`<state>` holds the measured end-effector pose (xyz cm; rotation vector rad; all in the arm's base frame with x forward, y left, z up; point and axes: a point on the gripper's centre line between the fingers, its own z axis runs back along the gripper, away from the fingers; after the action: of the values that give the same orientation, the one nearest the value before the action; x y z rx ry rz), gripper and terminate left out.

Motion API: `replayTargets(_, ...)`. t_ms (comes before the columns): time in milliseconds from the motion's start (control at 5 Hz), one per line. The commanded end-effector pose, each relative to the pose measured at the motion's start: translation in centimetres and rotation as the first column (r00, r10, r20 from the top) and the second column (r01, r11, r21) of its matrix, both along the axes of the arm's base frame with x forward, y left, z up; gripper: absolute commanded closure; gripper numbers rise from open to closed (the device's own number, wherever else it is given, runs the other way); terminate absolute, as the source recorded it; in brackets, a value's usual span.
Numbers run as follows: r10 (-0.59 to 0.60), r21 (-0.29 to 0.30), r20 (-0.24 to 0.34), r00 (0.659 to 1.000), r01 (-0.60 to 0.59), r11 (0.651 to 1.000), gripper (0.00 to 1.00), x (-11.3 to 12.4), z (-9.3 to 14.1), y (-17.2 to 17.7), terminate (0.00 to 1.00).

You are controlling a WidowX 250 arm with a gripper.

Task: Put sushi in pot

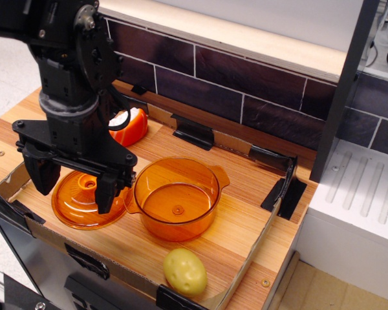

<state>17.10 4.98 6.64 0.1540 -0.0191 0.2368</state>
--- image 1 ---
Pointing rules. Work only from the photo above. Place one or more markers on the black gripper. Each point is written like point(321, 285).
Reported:
point(78, 137)

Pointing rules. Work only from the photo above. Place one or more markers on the orange salmon sushi toy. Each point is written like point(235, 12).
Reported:
point(134, 131)

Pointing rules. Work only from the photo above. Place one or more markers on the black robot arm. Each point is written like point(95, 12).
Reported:
point(77, 66)

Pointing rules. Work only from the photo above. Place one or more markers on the orange transparent pot lid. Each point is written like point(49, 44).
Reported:
point(73, 202)

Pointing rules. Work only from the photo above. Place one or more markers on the cardboard fence with black tape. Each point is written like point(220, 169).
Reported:
point(244, 251)

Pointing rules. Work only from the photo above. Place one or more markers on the orange transparent plastic pot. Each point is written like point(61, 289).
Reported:
point(177, 198)

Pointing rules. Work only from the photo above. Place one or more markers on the yellow toy potato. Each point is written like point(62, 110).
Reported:
point(185, 272)

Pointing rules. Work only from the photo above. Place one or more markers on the white toy sink drainboard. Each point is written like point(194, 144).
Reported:
point(345, 230)

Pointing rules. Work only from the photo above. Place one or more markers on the black base plate with screw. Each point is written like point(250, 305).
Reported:
point(14, 295)

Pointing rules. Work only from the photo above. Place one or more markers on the dark grey vertical post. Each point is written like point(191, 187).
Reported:
point(353, 65)

